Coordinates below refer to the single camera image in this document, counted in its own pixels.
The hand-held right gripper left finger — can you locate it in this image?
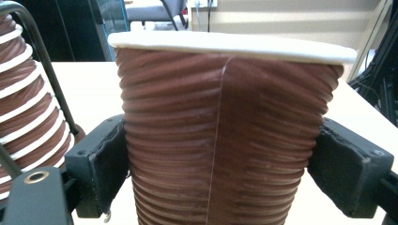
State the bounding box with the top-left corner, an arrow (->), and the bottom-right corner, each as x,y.
65,114 -> 130,219

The black hanging cable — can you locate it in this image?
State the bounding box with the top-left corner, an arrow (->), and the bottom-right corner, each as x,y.
206,0 -> 214,33

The tall stack of brown cups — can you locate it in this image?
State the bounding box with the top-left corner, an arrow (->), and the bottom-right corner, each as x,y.
0,13 -> 76,201

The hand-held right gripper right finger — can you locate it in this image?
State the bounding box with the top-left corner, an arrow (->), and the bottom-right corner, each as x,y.
308,117 -> 394,219

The black equipment stand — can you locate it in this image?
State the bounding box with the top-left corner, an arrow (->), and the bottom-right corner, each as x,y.
347,0 -> 398,128

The single brown ribbed paper cup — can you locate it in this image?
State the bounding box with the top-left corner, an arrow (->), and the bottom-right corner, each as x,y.
107,30 -> 358,225

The grey office chair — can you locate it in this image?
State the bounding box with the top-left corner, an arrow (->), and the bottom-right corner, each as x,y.
126,0 -> 190,32

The black cabinet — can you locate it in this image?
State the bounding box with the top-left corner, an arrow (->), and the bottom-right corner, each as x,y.
12,0 -> 109,63

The light wooden furniture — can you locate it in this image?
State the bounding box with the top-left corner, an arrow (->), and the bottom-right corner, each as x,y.
187,0 -> 390,83

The black wire cup holder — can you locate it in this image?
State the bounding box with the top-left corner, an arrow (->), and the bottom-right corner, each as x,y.
0,0 -> 81,180

